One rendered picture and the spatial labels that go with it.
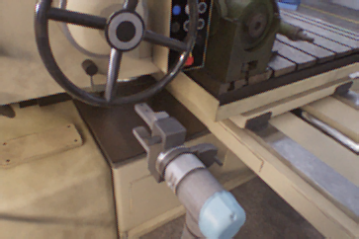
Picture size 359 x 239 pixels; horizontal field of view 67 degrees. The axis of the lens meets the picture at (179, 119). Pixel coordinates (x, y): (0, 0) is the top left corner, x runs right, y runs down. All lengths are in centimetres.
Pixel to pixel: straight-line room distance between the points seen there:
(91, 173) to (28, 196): 25
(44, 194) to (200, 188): 87
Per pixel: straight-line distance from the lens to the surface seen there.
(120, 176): 131
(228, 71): 106
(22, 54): 85
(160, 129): 52
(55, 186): 124
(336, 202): 117
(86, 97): 66
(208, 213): 45
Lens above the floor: 150
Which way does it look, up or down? 37 degrees down
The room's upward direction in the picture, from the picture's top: 5 degrees clockwise
